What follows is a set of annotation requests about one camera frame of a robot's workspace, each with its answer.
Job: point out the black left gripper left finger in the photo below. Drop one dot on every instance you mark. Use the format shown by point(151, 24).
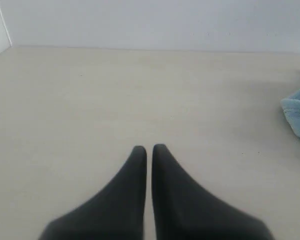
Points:
point(114, 213)

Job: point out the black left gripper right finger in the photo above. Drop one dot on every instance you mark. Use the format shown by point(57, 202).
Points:
point(184, 210)

